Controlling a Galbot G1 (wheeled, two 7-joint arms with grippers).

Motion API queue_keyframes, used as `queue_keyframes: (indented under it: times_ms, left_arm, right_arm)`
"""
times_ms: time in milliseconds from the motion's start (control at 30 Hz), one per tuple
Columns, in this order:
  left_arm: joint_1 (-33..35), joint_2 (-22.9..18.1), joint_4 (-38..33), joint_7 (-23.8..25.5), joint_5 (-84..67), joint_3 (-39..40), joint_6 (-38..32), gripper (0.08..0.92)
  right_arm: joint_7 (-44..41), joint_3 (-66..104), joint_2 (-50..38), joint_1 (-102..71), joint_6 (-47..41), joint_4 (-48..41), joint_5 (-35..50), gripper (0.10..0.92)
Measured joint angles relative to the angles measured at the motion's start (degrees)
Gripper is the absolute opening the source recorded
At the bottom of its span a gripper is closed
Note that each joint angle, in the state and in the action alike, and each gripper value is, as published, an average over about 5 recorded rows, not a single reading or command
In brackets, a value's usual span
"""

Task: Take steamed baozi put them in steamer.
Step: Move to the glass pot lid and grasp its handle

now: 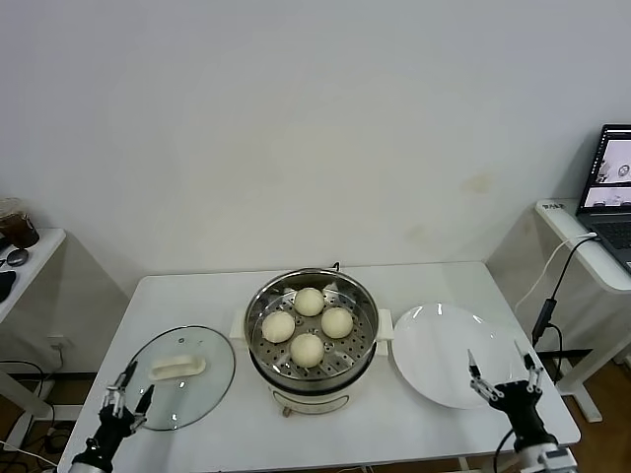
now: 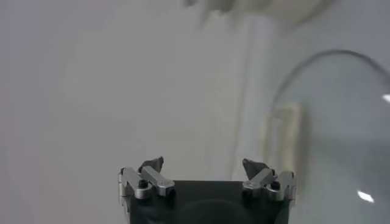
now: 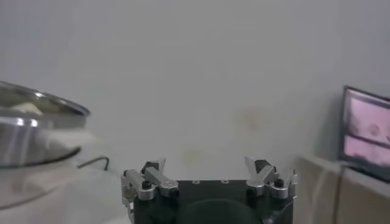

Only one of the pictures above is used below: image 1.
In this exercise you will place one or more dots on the plain white side desk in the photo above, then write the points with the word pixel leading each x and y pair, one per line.
pixel 34 256

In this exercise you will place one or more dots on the glass pot lid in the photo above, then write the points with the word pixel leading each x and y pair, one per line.
pixel 207 384

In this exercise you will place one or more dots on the steel perforated steamer basket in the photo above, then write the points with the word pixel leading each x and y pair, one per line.
pixel 355 355

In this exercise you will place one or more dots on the open grey laptop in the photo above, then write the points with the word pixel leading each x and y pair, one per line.
pixel 611 167

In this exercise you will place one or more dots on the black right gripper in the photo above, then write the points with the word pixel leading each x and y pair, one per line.
pixel 520 406

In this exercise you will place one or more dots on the white steamed baozi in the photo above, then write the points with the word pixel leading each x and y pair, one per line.
pixel 306 350
pixel 277 326
pixel 309 301
pixel 336 322

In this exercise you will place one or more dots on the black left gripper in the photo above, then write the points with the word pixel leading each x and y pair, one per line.
pixel 114 427

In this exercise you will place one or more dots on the white wall outlet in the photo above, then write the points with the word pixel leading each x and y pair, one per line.
pixel 56 340

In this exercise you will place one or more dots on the white round plate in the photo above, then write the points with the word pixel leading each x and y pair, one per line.
pixel 443 355

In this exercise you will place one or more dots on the cream electric steamer pot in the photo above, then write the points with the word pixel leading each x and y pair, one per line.
pixel 315 401

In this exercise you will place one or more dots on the iced coffee plastic cup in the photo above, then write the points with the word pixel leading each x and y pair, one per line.
pixel 20 231

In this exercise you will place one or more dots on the black pouch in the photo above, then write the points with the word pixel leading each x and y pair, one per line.
pixel 6 286

